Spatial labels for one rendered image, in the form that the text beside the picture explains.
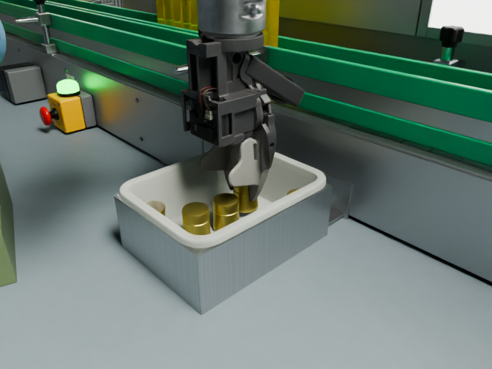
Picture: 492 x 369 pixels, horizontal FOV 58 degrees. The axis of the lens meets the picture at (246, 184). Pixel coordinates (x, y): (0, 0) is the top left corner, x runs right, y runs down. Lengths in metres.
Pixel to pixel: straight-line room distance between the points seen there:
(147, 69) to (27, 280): 0.41
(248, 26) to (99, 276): 0.34
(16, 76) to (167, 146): 0.55
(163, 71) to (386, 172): 0.40
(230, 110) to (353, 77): 0.19
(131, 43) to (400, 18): 0.45
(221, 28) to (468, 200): 0.33
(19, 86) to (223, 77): 0.81
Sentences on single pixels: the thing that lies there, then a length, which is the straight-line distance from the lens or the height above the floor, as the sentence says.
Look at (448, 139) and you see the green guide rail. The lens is 0.57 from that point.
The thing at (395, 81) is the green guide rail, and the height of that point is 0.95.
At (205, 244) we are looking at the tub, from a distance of 0.45.
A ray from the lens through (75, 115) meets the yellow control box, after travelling 1.00.
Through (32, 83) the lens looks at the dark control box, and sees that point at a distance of 1.25.
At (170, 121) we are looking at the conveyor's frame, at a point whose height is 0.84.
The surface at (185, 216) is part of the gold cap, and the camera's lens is 0.54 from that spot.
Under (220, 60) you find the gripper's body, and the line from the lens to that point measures 0.49.
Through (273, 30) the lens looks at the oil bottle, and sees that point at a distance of 0.77.
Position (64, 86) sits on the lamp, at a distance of 1.00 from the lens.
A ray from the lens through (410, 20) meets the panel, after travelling 0.75.
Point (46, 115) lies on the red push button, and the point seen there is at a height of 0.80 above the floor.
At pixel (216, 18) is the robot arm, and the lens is 0.49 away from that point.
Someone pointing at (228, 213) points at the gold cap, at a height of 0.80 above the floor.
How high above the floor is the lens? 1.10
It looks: 28 degrees down
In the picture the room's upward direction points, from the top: straight up
